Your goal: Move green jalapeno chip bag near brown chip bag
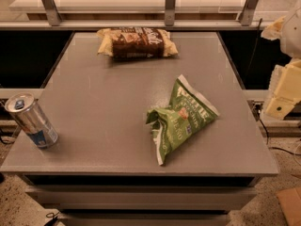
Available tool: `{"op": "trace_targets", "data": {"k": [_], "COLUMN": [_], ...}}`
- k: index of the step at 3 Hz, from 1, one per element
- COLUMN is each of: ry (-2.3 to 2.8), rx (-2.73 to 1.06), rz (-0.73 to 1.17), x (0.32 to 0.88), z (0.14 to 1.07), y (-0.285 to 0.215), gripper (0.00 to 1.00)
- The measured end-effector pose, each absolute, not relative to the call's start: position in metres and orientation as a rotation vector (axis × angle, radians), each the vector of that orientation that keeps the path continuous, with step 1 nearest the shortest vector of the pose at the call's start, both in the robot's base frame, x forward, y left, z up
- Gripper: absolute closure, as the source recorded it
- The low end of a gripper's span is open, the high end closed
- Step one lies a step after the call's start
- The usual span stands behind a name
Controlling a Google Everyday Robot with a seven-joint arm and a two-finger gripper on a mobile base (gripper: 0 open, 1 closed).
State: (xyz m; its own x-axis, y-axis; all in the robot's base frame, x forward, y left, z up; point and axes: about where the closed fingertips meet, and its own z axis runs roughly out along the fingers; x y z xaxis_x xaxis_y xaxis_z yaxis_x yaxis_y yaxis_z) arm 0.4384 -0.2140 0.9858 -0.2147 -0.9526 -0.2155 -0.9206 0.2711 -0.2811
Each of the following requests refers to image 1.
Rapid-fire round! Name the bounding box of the silver blue energy drink can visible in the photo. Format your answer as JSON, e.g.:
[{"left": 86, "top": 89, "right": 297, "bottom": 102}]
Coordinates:
[{"left": 5, "top": 93, "right": 58, "bottom": 149}]

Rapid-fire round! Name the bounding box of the metal frame railing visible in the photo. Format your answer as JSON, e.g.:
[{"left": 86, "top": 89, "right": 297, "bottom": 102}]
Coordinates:
[{"left": 0, "top": 0, "right": 301, "bottom": 31}]

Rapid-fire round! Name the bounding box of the brown chip bag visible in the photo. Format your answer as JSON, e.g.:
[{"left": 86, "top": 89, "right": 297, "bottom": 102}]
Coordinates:
[{"left": 97, "top": 27, "right": 178, "bottom": 59}]

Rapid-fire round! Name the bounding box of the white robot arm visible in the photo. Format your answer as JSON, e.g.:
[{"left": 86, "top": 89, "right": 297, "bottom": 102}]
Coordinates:
[{"left": 261, "top": 0, "right": 301, "bottom": 120}]

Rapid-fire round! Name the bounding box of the black cable on floor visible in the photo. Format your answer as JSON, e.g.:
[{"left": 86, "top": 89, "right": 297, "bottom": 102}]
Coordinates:
[{"left": 244, "top": 18, "right": 301, "bottom": 157}]

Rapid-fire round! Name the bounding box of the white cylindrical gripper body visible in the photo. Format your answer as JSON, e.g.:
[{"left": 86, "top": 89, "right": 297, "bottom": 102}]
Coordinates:
[{"left": 263, "top": 58, "right": 301, "bottom": 120}]

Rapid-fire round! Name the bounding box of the grey table with drawers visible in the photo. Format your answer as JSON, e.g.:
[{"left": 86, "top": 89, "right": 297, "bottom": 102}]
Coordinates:
[{"left": 1, "top": 32, "right": 278, "bottom": 226}]

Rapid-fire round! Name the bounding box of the green jalapeno chip bag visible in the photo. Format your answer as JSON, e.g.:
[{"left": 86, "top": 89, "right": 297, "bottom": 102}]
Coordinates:
[{"left": 146, "top": 75, "right": 219, "bottom": 166}]

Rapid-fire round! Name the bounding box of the cardboard box corner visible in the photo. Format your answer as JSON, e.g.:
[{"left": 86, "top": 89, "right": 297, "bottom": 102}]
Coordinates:
[{"left": 277, "top": 187, "right": 301, "bottom": 226}]

